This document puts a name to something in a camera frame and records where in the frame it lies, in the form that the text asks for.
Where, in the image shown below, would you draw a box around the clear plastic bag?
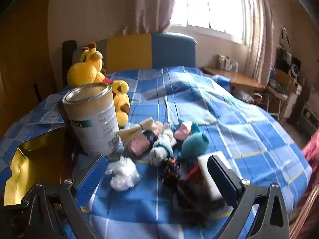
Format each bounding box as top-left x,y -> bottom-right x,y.
105,154 -> 141,192

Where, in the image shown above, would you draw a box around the pink towel with blue band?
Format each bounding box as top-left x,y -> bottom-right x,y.
128,122 -> 162,156

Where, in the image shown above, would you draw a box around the white bag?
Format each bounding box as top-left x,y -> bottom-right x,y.
234,88 -> 262,104

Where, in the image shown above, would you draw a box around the pink curtain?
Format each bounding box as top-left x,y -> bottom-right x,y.
136,0 -> 178,34
245,0 -> 273,80

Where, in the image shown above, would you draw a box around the blue plaid bed sheet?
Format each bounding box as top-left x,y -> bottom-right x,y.
0,66 -> 313,239

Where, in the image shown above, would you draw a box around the gold tin box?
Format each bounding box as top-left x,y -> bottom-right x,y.
4,126 -> 68,206

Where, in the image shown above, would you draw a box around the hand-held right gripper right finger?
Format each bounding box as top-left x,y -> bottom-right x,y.
207,154 -> 291,239

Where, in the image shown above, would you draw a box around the pale rectangular box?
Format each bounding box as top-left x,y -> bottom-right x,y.
197,151 -> 233,201

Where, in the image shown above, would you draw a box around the pink patterned cloth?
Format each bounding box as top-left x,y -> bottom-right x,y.
301,127 -> 319,180

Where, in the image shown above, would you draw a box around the wooden desk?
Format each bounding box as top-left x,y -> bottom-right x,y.
202,66 -> 266,92

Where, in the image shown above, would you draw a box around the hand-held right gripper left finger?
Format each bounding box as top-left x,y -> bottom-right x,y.
4,154 -> 109,239

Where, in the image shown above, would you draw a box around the yellow plush giraffe toy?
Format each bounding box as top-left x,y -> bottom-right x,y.
67,42 -> 130,127

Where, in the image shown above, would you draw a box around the wooden chair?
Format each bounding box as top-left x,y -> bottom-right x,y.
265,68 -> 296,115

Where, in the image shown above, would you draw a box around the teal and pink plush toy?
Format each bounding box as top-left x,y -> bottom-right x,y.
173,121 -> 210,162

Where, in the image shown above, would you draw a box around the clear containers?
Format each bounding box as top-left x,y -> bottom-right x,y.
218,54 -> 238,71

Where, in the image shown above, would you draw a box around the white powder can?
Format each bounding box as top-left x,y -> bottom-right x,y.
62,83 -> 120,157

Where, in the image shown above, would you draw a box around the yellow and blue headboard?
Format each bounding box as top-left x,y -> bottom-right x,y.
96,33 -> 197,74

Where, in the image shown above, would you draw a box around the red soft cloth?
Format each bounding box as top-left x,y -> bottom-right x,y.
186,164 -> 202,182

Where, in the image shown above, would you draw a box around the beige cloth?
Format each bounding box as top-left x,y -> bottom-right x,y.
116,117 -> 160,146

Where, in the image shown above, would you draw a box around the white knitted sock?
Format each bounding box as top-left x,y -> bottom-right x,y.
150,123 -> 177,166

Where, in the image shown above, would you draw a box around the window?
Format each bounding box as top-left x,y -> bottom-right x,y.
169,0 -> 250,43

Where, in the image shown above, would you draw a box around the cluttered shelf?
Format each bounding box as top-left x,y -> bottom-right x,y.
274,27 -> 319,130

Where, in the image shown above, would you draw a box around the black wig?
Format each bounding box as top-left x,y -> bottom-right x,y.
172,179 -> 230,219

